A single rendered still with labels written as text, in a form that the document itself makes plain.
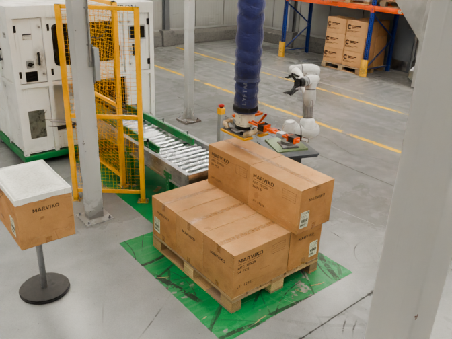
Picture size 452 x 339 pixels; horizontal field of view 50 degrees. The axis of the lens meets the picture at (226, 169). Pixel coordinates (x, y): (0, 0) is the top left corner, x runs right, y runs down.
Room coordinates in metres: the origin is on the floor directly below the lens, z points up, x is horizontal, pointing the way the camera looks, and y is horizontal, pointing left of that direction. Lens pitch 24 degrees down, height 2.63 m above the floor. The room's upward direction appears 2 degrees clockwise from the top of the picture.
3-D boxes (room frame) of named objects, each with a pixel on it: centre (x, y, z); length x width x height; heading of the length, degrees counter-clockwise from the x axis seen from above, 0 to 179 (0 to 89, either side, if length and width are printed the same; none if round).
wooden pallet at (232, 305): (3.85, -0.09, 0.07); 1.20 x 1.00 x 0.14; 39
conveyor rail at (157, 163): (5.25, 1.10, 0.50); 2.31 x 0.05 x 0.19; 39
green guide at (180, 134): (5.90, 0.86, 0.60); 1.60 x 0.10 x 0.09; 39
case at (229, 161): (4.23, -0.17, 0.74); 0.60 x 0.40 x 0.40; 40
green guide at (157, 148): (5.56, 1.28, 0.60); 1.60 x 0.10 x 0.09; 39
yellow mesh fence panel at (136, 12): (4.87, 1.30, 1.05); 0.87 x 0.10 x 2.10; 91
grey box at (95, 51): (4.55, 1.28, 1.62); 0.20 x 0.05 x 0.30; 39
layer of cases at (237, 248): (3.85, -0.09, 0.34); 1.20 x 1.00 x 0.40; 39
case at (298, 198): (3.76, -0.55, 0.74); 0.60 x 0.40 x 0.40; 40
